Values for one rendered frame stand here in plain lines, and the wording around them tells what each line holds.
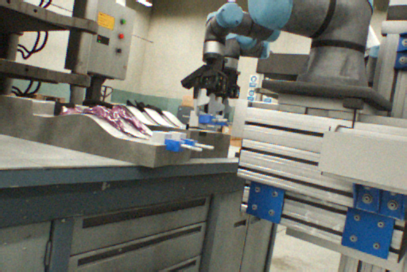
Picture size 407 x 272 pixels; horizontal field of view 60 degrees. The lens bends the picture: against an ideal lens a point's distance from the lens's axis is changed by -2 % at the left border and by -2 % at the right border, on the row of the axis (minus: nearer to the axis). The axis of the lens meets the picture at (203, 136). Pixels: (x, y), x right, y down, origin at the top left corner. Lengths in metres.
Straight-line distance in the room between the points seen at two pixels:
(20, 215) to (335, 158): 0.60
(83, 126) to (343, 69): 0.63
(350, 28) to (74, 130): 0.69
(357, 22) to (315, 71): 0.13
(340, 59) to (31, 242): 0.74
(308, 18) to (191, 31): 8.98
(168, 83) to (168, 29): 1.50
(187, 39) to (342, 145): 9.19
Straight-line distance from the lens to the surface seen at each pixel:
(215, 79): 1.19
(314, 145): 0.76
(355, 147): 0.62
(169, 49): 10.02
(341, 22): 0.80
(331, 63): 0.78
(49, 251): 0.87
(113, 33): 2.03
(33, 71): 1.70
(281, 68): 5.28
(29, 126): 1.07
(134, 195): 0.98
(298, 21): 0.77
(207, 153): 1.24
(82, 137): 0.96
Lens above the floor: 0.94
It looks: 3 degrees down
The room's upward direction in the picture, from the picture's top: 9 degrees clockwise
